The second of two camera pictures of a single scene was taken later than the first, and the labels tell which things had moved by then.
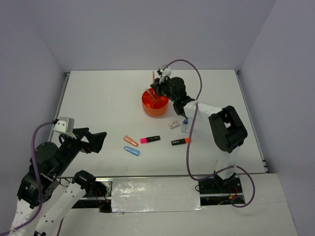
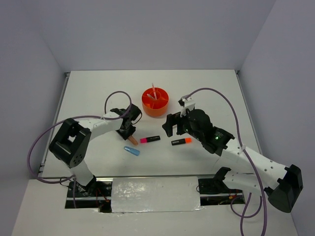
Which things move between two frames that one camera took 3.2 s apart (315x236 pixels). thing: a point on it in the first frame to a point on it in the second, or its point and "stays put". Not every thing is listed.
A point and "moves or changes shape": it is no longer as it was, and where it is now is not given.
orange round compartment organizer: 157,107 stays put
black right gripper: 157,87 to 172,119
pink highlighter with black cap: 149,139 stays put
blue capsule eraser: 130,150 stays put
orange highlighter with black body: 185,140 stays put
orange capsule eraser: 130,140 moves or changes shape
